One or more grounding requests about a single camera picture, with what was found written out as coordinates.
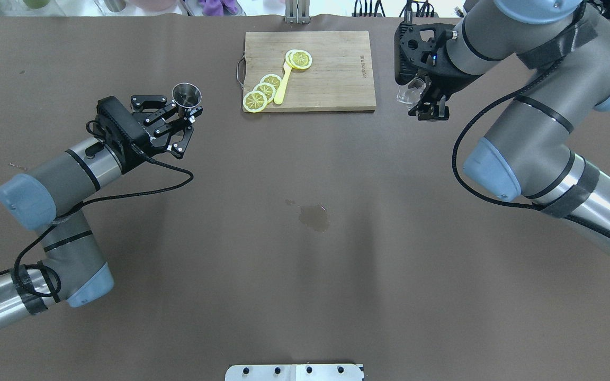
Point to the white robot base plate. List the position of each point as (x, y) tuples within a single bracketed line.
[(296, 372)]

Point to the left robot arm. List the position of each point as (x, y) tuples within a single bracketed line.
[(50, 198)]

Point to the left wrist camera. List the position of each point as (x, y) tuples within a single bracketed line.
[(110, 116)]

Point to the purple cloth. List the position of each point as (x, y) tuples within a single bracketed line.
[(221, 8)]

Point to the clear glass cup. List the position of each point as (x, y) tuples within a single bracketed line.
[(410, 94)]

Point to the lemon slice middle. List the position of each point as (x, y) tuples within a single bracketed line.
[(267, 89)]

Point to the lemon slice front left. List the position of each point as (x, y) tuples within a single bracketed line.
[(255, 101)]

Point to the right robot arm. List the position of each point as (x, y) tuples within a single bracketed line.
[(523, 159)]

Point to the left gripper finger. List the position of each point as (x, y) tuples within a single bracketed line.
[(148, 109), (169, 134)]

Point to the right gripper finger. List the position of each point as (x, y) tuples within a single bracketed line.
[(432, 106)]

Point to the wooden cutting board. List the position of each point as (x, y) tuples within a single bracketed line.
[(340, 78)]

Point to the black power strip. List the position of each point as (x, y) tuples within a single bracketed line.
[(368, 9)]

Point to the steel jigger measuring cup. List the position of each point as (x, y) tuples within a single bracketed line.
[(187, 98)]

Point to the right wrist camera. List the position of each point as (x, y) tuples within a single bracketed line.
[(411, 41)]

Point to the lemon slice rear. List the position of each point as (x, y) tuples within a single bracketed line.
[(272, 79)]

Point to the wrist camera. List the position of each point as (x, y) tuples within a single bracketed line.
[(110, 116), (411, 41)]

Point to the lemon slice on spoon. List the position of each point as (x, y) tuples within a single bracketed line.
[(298, 59)]

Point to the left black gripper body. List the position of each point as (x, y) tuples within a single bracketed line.
[(146, 141)]

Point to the aluminium frame post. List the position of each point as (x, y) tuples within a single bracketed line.
[(297, 12)]

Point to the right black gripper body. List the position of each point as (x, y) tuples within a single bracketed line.
[(449, 79)]

